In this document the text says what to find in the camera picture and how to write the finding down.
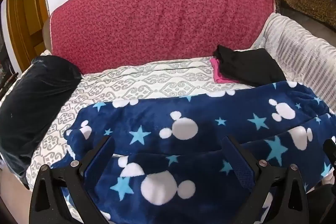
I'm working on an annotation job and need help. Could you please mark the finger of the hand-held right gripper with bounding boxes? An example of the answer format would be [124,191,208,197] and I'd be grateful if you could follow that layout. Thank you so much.
[324,138,336,170]

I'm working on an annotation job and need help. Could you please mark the white striped fluffy blanket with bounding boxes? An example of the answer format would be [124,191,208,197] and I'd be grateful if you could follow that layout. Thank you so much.
[251,13,336,114]

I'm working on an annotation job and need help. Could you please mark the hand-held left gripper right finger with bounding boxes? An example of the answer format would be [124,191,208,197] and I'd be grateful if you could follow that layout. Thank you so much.
[222,134,309,224]

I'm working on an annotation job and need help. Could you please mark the red patterned headboard cover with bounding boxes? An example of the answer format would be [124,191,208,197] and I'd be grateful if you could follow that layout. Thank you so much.
[49,0,275,74]

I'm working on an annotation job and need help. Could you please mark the black velvet pillow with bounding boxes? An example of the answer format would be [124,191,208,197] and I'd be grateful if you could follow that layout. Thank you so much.
[0,55,83,184]

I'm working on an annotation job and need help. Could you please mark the pink folded garment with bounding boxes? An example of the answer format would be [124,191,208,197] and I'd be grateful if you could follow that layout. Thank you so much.
[210,57,241,84]

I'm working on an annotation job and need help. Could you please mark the wooden door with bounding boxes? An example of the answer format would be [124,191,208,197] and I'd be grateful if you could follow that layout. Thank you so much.
[7,0,50,65]

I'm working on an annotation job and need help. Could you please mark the black folded garment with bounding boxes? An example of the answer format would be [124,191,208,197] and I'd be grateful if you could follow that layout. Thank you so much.
[213,45,287,88]

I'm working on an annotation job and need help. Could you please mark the blue fleece star-print pants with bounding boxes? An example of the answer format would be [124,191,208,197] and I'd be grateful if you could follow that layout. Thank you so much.
[64,81,336,224]

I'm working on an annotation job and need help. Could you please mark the white grey patterned bed sheet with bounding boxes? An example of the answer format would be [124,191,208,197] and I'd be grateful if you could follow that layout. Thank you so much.
[25,55,263,224]

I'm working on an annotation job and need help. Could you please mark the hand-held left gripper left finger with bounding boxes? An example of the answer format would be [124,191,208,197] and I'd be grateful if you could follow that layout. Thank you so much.
[29,135,115,224]

